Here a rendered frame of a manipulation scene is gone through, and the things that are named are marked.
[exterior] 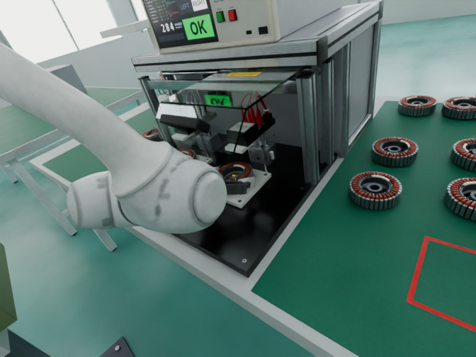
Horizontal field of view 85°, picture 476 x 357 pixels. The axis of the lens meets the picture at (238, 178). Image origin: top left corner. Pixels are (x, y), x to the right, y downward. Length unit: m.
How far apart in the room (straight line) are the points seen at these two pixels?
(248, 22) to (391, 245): 0.57
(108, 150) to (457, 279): 0.59
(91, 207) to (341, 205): 0.54
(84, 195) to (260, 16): 0.50
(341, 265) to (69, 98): 0.52
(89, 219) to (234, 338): 1.01
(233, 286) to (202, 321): 0.87
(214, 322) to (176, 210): 1.11
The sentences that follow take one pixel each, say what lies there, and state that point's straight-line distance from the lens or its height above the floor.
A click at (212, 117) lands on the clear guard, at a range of 0.49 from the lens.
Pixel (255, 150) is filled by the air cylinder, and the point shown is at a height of 0.82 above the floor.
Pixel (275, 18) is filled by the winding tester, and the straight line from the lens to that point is 0.66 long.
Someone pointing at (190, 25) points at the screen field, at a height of 1.18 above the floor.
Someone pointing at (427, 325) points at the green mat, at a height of 0.75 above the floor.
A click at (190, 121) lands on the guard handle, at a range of 0.47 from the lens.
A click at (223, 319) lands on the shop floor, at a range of 1.41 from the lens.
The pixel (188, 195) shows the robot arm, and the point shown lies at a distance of 0.33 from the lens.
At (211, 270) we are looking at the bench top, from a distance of 0.61.
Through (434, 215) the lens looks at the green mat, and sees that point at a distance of 0.71.
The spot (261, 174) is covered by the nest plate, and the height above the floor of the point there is 0.78.
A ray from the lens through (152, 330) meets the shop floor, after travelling 1.53.
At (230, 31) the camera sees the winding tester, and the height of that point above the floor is 1.15.
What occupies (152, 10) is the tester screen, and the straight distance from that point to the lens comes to 0.92.
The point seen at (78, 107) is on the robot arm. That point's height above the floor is 1.15.
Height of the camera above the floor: 1.22
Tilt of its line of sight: 35 degrees down
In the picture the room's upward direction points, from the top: 15 degrees counter-clockwise
